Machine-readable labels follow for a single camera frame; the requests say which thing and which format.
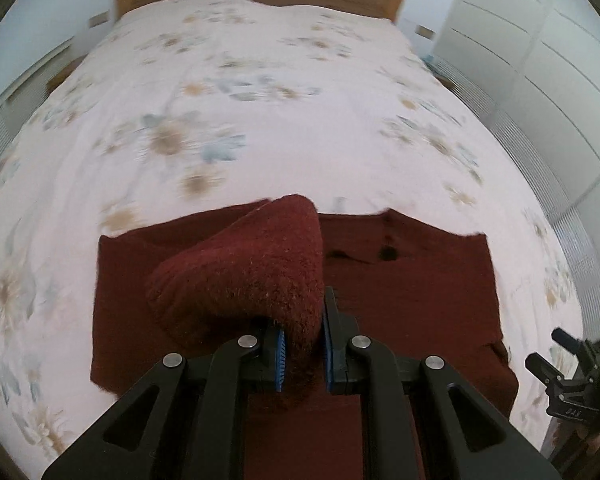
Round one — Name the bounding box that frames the floral bedspread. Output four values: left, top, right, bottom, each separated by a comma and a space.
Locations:
0, 0, 587, 480

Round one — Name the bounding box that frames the person's right hand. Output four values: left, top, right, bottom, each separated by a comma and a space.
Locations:
555, 417, 600, 461

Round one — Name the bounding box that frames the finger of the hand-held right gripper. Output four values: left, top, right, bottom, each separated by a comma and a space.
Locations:
524, 352, 565, 387
551, 328, 588, 358

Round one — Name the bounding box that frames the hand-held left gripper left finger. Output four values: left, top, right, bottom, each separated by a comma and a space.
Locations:
40, 326, 287, 480

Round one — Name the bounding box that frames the dark red towel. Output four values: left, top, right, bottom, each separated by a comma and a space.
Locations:
90, 193, 520, 480

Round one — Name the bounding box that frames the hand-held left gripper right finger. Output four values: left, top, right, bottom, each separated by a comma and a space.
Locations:
322, 287, 564, 480

